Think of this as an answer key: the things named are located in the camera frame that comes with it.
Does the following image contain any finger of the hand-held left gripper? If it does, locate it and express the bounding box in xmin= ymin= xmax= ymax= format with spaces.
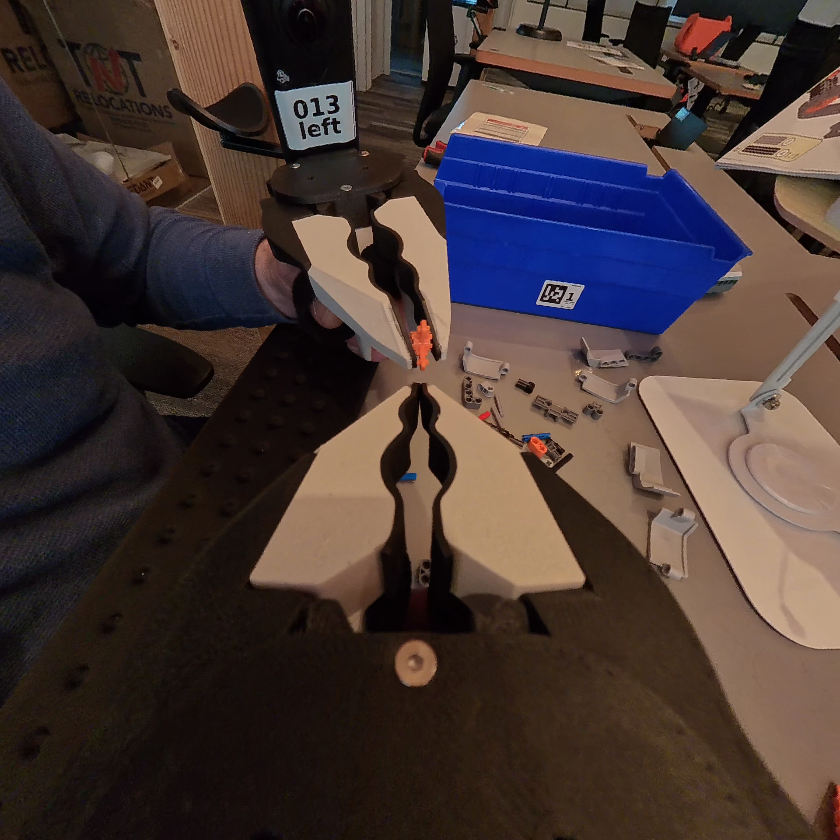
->
xmin=373 ymin=196 xmax=454 ymax=363
xmin=292 ymin=215 xmax=419 ymax=368

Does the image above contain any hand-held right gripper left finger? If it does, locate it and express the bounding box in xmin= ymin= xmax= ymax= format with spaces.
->
xmin=249 ymin=382 xmax=421 ymax=632

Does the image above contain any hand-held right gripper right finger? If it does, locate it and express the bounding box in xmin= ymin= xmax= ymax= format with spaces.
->
xmin=421 ymin=382 xmax=586 ymax=631

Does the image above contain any light grey curved panel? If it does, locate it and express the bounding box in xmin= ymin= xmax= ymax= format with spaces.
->
xmin=461 ymin=341 xmax=512 ymax=382
xmin=576 ymin=369 xmax=638 ymax=404
xmin=646 ymin=507 xmax=698 ymax=580

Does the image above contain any person's left forearm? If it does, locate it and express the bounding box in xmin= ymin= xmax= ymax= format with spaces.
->
xmin=79 ymin=203 xmax=277 ymax=329

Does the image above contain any person's left hand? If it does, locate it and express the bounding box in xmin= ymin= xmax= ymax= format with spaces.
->
xmin=255 ymin=239 xmax=389 ymax=363

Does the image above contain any black chair armrest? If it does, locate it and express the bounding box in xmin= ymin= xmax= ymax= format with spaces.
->
xmin=98 ymin=325 xmax=215 ymax=399
xmin=167 ymin=82 xmax=284 ymax=158

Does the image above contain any wooden pillar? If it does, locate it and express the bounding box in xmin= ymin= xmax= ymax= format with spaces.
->
xmin=154 ymin=0 xmax=280 ymax=227

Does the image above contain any black dimpled pad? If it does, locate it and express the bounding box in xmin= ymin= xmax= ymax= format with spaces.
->
xmin=0 ymin=322 xmax=388 ymax=840

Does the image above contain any blue storage bin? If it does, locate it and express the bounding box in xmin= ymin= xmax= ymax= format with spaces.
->
xmin=434 ymin=133 xmax=753 ymax=336

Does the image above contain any light grey boxy panel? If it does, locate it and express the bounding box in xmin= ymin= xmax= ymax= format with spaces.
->
xmin=629 ymin=443 xmax=681 ymax=498

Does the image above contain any light grey panel with holes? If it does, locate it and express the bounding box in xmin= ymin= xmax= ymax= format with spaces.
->
xmin=581 ymin=338 xmax=630 ymax=369

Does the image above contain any large printed cardboard box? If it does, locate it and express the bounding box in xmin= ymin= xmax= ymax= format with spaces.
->
xmin=39 ymin=0 xmax=210 ymax=179

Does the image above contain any open cardboard box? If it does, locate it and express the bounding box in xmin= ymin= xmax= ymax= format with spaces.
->
xmin=69 ymin=134 xmax=194 ymax=204

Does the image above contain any white book stand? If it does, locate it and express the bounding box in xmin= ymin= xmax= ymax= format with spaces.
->
xmin=638 ymin=172 xmax=840 ymax=651

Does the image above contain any background wooden table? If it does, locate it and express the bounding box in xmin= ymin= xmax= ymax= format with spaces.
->
xmin=472 ymin=26 xmax=680 ymax=109

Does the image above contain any dark teal container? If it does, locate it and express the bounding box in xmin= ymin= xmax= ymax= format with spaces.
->
xmin=659 ymin=108 xmax=707 ymax=149

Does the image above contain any orange plastic case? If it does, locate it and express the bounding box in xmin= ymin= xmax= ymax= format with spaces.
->
xmin=675 ymin=13 xmax=733 ymax=57

